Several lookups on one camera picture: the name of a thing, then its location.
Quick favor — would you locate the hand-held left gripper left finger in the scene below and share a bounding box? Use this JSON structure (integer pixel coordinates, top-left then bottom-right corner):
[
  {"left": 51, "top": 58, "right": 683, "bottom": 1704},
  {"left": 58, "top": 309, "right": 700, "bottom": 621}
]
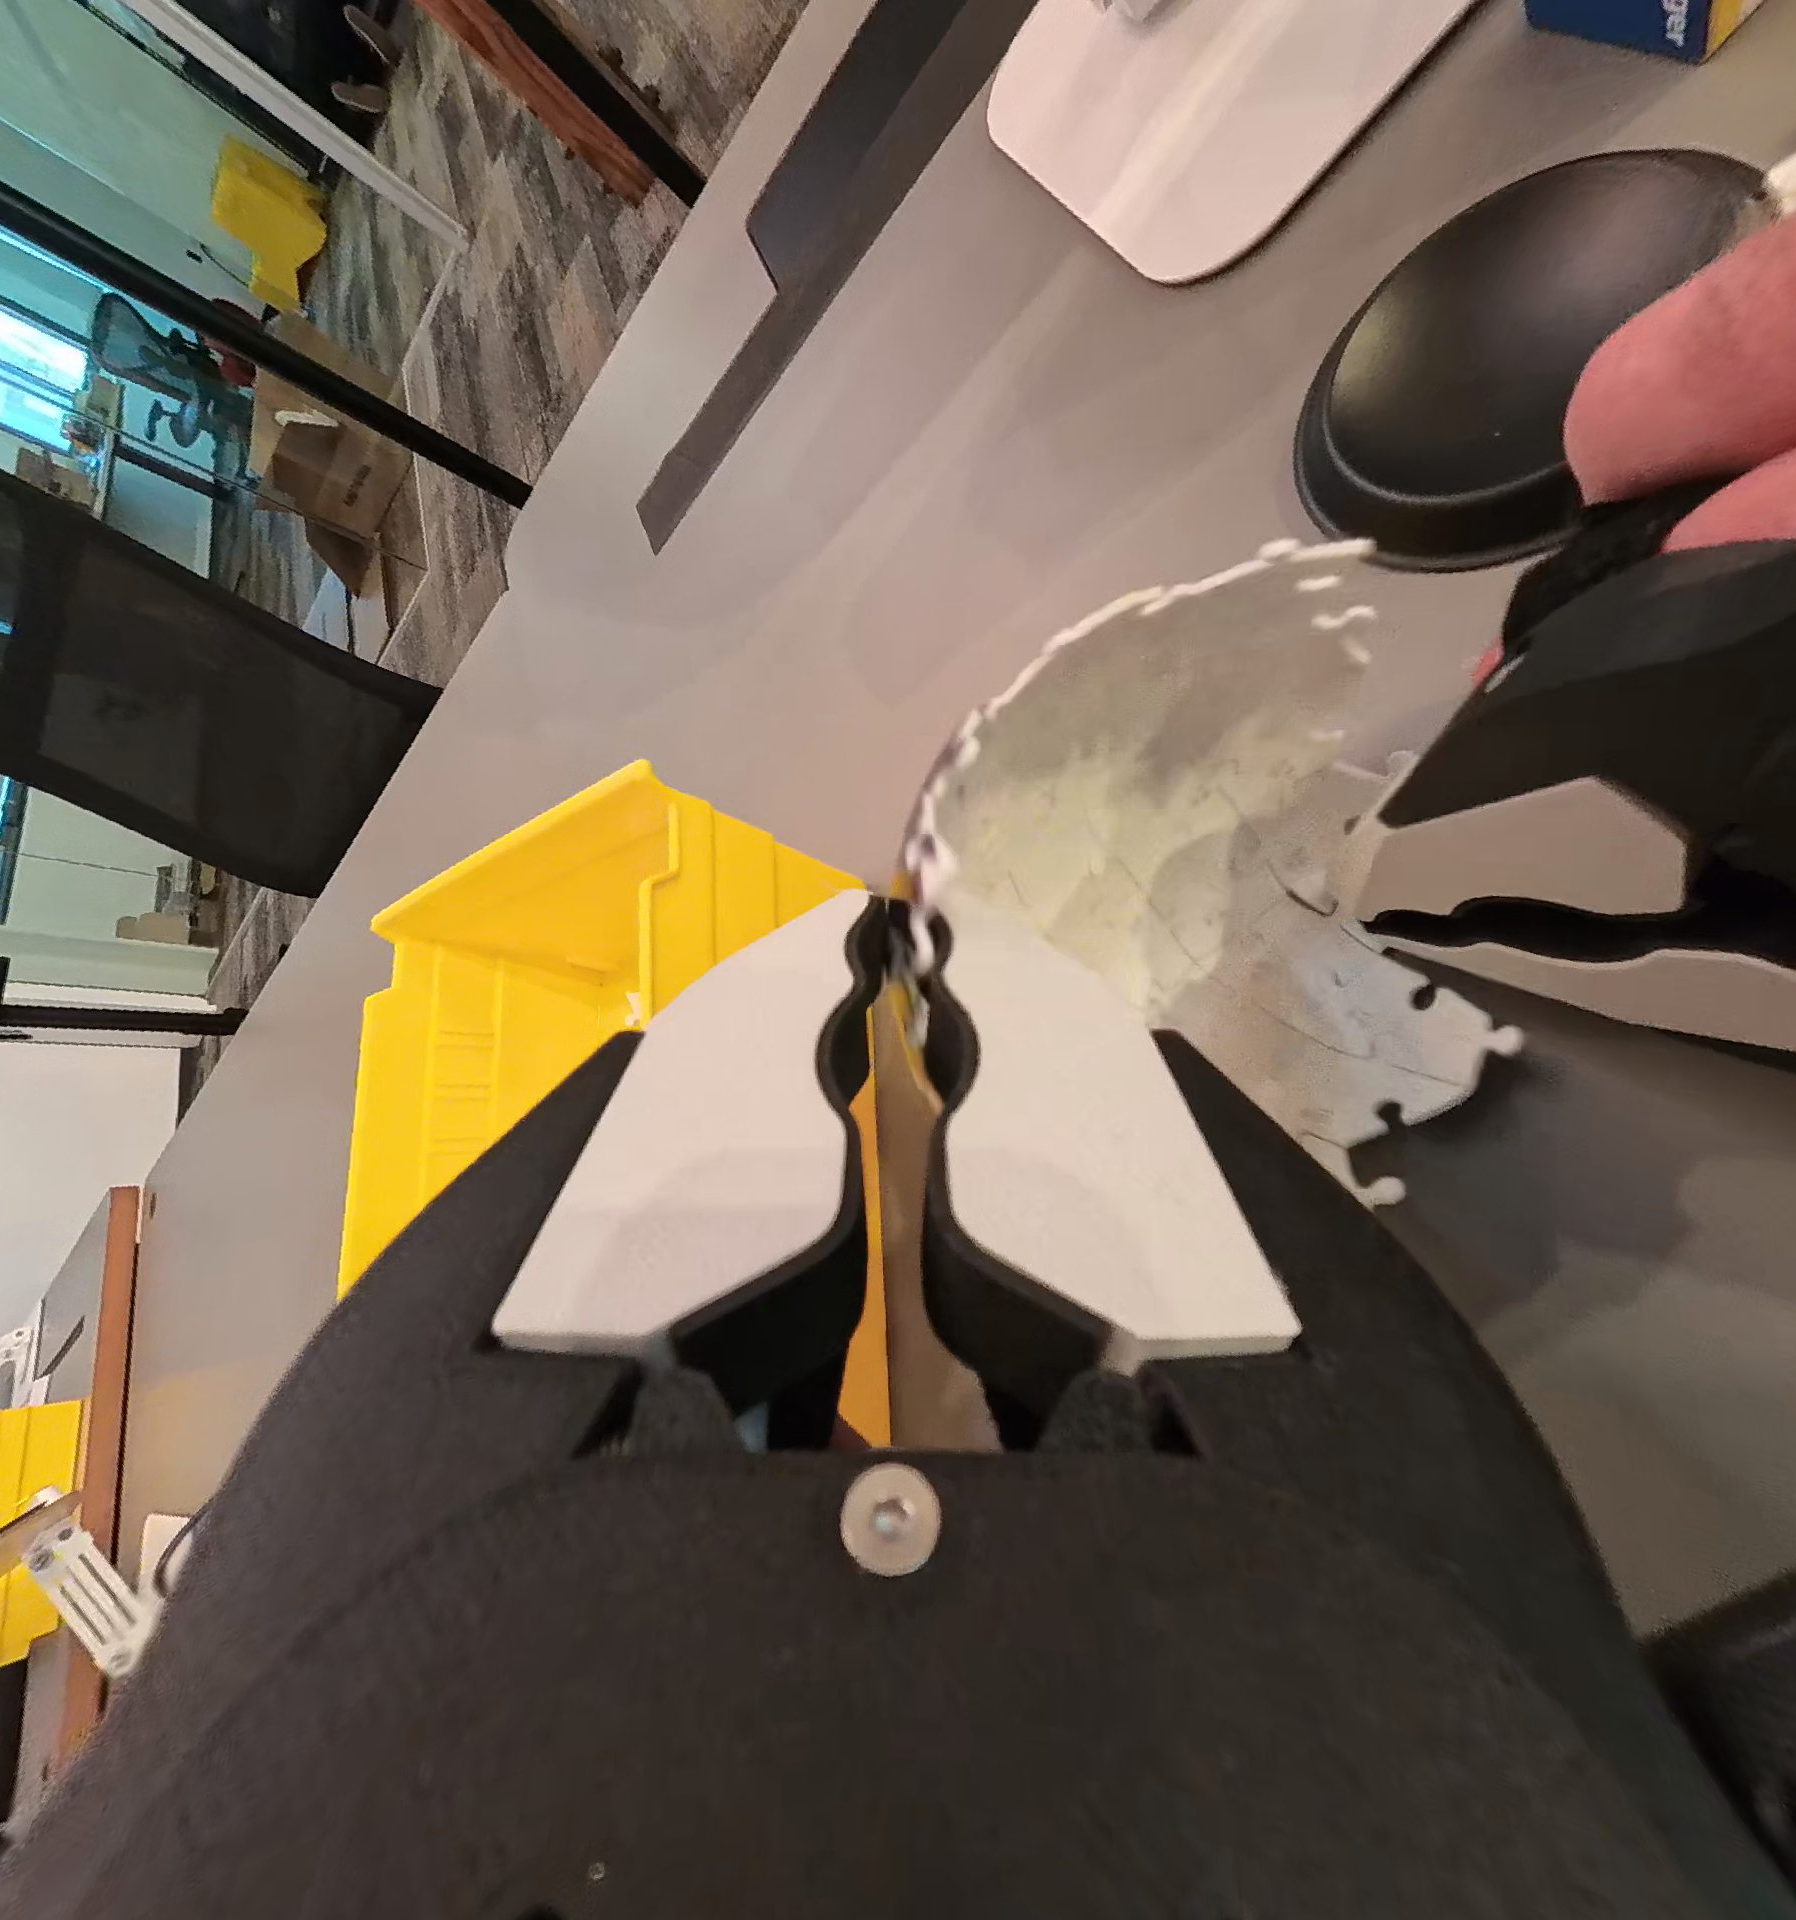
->
[{"left": 492, "top": 886, "right": 901, "bottom": 1422}]

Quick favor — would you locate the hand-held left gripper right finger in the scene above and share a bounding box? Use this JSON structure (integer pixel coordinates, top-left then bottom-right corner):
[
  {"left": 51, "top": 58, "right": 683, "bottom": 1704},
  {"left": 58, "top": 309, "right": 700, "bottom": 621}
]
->
[{"left": 897, "top": 900, "right": 1306, "bottom": 1430}]

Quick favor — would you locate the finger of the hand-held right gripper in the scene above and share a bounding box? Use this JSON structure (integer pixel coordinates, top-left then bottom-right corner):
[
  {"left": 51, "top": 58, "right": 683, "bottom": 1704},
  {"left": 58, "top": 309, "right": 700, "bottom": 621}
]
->
[
  {"left": 1356, "top": 900, "right": 1796, "bottom": 1084},
  {"left": 1348, "top": 773, "right": 1717, "bottom": 920}
]

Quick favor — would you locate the black mesh office chair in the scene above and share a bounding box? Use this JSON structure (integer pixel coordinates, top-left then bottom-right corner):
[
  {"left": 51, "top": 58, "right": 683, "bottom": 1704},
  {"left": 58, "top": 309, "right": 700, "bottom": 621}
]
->
[{"left": 0, "top": 443, "right": 443, "bottom": 901}]

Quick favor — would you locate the white puzzle ball shell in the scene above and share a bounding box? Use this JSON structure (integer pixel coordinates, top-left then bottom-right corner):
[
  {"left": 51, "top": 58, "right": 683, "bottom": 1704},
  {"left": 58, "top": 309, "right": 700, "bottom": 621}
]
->
[{"left": 869, "top": 535, "right": 1531, "bottom": 1448}]

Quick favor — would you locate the white bracket with metal rod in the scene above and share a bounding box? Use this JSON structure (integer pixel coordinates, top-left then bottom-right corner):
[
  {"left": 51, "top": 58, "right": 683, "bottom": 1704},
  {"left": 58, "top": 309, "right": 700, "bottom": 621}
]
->
[{"left": 0, "top": 1485, "right": 164, "bottom": 1678}]

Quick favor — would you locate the blue puzzle box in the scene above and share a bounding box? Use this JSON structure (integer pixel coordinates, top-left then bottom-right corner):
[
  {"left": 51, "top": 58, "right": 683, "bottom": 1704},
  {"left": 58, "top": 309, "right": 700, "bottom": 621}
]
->
[{"left": 1527, "top": 0, "right": 1770, "bottom": 64}]

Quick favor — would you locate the person's right hand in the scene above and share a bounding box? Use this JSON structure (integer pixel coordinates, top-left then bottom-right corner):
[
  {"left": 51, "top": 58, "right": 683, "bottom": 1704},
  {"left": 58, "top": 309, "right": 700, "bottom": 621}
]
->
[{"left": 1566, "top": 194, "right": 1796, "bottom": 550}]

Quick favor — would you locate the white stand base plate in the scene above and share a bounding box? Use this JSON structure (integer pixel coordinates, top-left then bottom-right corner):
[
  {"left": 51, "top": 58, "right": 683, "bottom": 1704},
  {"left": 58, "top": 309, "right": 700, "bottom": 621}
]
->
[{"left": 986, "top": 0, "right": 1484, "bottom": 286}]

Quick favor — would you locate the cardboard box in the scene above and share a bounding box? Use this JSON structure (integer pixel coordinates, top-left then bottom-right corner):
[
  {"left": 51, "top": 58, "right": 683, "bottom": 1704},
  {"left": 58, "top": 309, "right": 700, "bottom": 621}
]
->
[{"left": 258, "top": 322, "right": 408, "bottom": 589}]

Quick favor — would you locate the brown wooden bench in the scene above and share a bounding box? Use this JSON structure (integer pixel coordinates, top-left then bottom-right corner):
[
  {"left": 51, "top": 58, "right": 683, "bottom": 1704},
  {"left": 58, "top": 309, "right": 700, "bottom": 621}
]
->
[{"left": 418, "top": 0, "right": 664, "bottom": 208}]

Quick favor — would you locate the black bowl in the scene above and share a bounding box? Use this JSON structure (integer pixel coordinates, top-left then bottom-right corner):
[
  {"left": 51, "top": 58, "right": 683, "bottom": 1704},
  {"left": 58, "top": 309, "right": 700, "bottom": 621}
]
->
[{"left": 1293, "top": 148, "right": 1777, "bottom": 576}]

